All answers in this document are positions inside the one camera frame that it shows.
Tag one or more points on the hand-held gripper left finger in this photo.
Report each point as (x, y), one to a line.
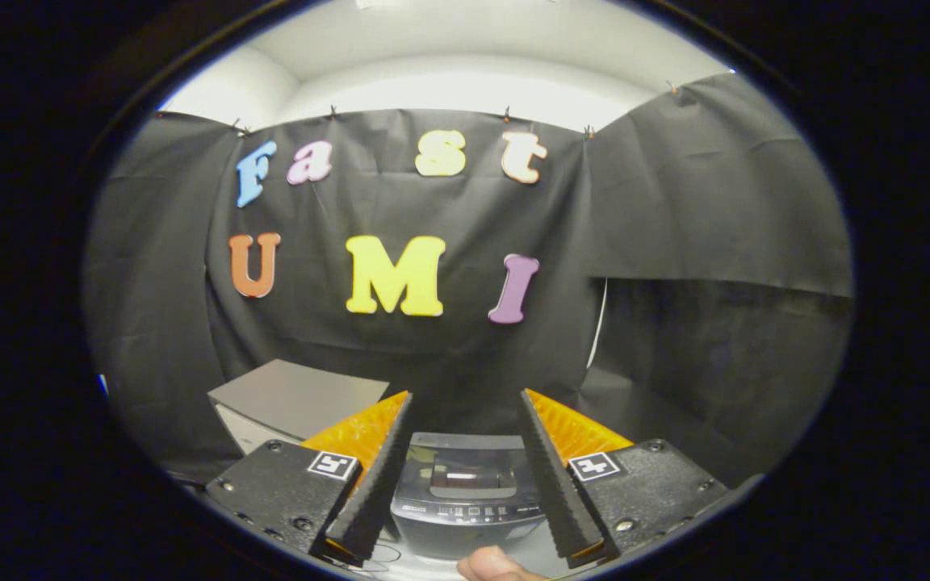
(376, 484)

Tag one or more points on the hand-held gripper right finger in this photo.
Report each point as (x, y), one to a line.
(554, 484)

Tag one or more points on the grey washing machine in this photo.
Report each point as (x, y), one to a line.
(465, 528)

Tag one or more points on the grey cabinet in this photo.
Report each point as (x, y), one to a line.
(295, 395)

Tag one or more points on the black backdrop cloth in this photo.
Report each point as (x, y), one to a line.
(433, 355)

